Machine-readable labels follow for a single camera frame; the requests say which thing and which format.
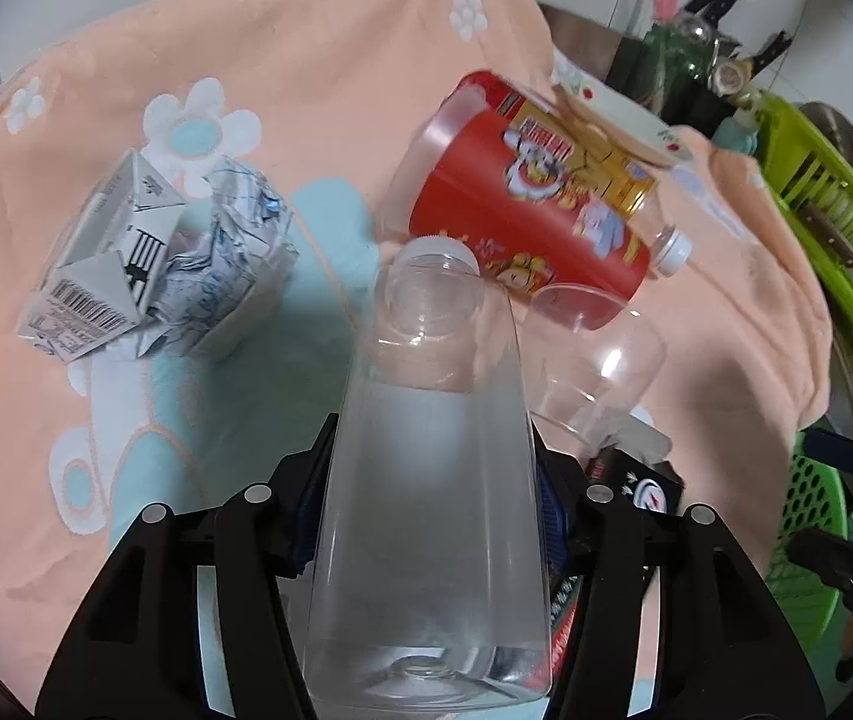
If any dark green utensil holder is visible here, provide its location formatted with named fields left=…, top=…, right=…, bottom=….
left=613, top=22, right=713, bottom=113

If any flattened grey white carton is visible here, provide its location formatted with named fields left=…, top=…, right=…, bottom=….
left=16, top=150, right=187, bottom=365

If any clear plastic bottle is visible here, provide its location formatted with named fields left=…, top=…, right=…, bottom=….
left=304, top=235, right=555, bottom=713

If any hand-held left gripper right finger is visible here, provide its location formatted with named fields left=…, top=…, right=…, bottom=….
left=531, top=431, right=825, bottom=720

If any orange printed blanket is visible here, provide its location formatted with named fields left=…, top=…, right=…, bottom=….
left=0, top=0, right=836, bottom=691

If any cleaver with brown handle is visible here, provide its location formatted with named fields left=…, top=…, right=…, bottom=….
left=805, top=202, right=853, bottom=271

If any white paper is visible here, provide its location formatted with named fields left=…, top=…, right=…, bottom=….
left=145, top=156, right=300, bottom=361

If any white ceramic dish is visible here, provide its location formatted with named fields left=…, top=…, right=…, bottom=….
left=550, top=52, right=693, bottom=166

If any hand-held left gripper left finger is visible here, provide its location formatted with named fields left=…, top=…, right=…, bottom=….
left=34, top=412, right=341, bottom=720

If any teal bottle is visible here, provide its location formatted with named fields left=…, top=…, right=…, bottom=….
left=711, top=109, right=761, bottom=158

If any green dish rack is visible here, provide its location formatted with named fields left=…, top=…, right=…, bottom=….
left=756, top=90, right=853, bottom=365

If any red label plastic jar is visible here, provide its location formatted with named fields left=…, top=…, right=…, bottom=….
left=381, top=70, right=695, bottom=310

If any green plastic basket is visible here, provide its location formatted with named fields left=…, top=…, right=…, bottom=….
left=764, top=431, right=853, bottom=653

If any steel bowl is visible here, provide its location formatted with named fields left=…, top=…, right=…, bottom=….
left=801, top=101, right=853, bottom=158

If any clear plastic cup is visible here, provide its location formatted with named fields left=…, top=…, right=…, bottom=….
left=523, top=285, right=668, bottom=451

